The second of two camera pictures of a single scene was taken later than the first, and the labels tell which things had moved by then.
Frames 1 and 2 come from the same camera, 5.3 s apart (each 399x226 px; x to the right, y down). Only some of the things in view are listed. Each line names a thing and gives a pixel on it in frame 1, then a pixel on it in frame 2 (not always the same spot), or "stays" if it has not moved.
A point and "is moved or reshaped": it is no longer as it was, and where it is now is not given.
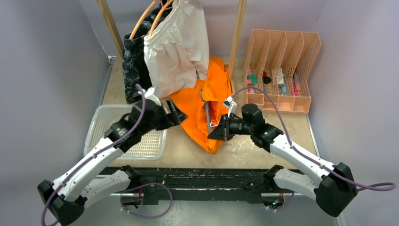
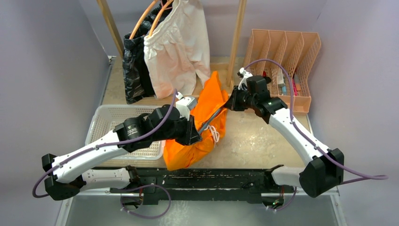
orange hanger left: [132, 36] stays
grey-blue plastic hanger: [207, 110] → [210, 121]
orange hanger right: [163, 8] stays
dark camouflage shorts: [135, 68] stays
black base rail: [177, 185] stays
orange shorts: [203, 103] is moved or reshaped
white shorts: [178, 48] stays
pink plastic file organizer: [279, 62] stays
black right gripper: [222, 132] → [234, 104]
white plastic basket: [152, 145] stays
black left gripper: [173, 118] → [191, 136]
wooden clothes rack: [239, 35] stays
